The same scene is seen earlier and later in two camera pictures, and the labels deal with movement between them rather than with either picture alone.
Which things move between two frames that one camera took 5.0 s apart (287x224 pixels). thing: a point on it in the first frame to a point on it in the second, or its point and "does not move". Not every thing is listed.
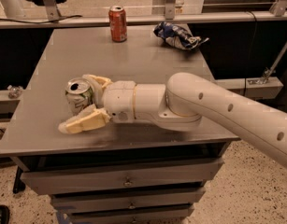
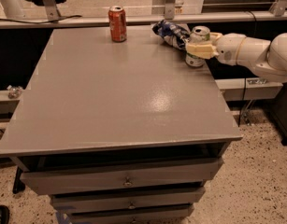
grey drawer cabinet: x=118 y=172 does not move
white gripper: x=119 y=101 to x=227 y=49
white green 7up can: x=79 y=94 to x=198 y=35
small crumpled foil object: x=14 y=91 does not move
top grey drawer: x=53 y=181 does not move
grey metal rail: x=139 y=18 does not move
